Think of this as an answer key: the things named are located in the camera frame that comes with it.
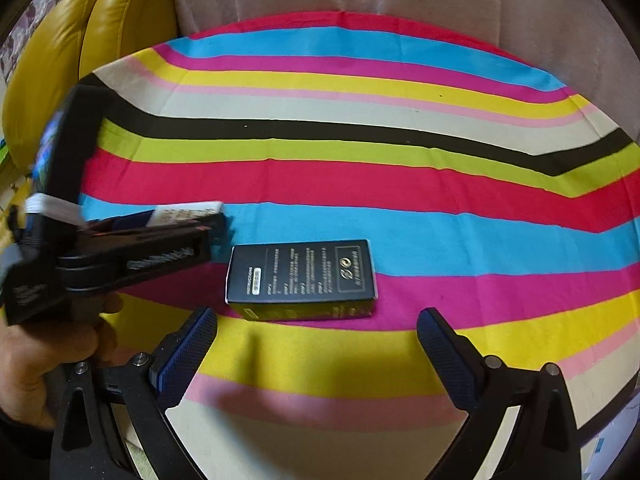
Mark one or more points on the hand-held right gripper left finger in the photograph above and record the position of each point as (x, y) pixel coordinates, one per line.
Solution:
(187, 355)

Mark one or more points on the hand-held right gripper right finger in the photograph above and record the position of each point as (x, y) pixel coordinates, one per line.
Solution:
(447, 355)

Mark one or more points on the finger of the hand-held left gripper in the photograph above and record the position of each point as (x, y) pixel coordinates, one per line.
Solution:
(125, 222)
(150, 257)

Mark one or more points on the small white barcode box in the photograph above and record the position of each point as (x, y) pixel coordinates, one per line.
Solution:
(187, 212)

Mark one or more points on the black box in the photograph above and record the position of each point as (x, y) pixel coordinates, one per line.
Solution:
(300, 275)

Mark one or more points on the pale purple container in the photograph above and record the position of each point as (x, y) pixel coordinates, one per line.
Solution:
(612, 447)

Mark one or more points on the person's left hand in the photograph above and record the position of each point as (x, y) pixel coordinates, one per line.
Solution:
(30, 360)

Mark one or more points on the green object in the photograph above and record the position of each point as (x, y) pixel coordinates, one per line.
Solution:
(3, 152)

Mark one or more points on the colourful striped cloth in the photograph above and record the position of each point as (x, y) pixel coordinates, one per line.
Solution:
(400, 185)

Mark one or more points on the yellow leather sofa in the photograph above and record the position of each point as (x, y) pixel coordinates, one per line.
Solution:
(125, 20)

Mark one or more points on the floral patterned fabric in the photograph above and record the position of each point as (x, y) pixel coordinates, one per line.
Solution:
(40, 15)

